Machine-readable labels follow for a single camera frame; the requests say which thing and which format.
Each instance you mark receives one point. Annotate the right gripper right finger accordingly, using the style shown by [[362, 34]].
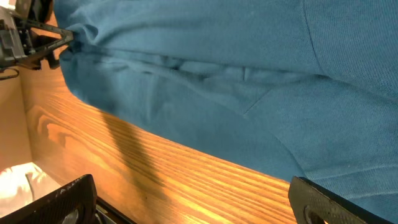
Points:
[[314, 204]]

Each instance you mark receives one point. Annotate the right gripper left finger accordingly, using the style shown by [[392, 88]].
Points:
[[78, 197]]

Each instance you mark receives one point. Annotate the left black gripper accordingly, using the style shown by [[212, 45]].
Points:
[[17, 49]]

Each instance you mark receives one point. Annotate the blue polo shirt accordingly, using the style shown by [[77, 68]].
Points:
[[287, 88]]

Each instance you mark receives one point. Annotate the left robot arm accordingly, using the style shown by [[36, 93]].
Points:
[[36, 10]]

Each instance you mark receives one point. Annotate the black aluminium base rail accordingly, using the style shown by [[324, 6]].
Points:
[[107, 214]]

